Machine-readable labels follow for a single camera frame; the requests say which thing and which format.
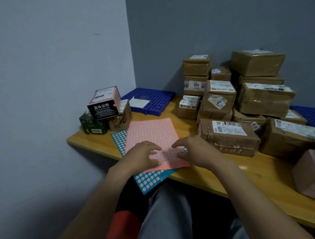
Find person's right hand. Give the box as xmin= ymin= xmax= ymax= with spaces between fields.
xmin=171 ymin=135 xmax=237 ymax=170

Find person's left hand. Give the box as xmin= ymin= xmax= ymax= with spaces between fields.
xmin=108 ymin=141 xmax=163 ymax=178

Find teal sticker sheet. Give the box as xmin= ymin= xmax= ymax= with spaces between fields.
xmin=111 ymin=130 xmax=187 ymax=195

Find box of stack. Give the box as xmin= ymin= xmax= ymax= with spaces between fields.
xmin=198 ymin=119 xmax=261 ymax=158

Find pink dot sticker sheet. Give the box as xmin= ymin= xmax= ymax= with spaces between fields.
xmin=124 ymin=118 xmax=190 ymax=173

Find small brown printed box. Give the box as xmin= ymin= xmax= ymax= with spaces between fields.
xmin=108 ymin=99 xmax=133 ymax=132

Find dark green box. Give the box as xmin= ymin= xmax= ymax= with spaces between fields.
xmin=79 ymin=111 xmax=110 ymax=135

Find box with 2 label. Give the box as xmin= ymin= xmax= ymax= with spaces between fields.
xmin=201 ymin=80 xmax=237 ymax=120

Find black and pink box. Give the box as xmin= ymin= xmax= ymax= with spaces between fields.
xmin=87 ymin=86 xmax=121 ymax=120

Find pile of brown parcels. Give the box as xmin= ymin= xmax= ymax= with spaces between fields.
xmin=177 ymin=50 xmax=315 ymax=161

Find large pink box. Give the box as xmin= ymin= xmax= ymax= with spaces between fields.
xmin=292 ymin=149 xmax=315 ymax=199

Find person's left forearm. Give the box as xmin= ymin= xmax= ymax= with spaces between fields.
xmin=60 ymin=170 xmax=133 ymax=239

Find person's right forearm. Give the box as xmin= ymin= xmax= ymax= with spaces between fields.
xmin=216 ymin=160 xmax=315 ymax=239

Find person's grey trousers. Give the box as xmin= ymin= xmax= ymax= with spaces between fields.
xmin=137 ymin=182 xmax=249 ymax=239

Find white paper note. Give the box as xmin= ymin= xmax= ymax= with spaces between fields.
xmin=129 ymin=97 xmax=151 ymax=108

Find red stool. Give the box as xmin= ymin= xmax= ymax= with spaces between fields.
xmin=107 ymin=210 xmax=142 ymax=239

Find blue plastic grid pallet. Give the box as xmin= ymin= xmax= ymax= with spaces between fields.
xmin=120 ymin=88 xmax=176 ymax=117
xmin=290 ymin=105 xmax=315 ymax=127

